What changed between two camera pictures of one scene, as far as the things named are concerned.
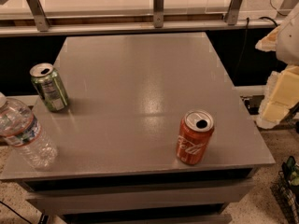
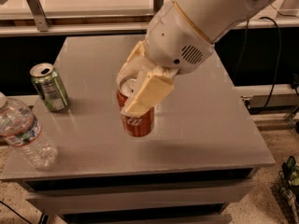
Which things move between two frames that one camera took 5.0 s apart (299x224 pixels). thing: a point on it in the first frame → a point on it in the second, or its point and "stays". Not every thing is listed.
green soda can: [49, 86] stays
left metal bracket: [41, 21] stays
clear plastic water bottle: [21, 129] stays
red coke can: [195, 132] → [138, 126]
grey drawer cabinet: [116, 141] stays
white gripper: [290, 42] → [174, 39]
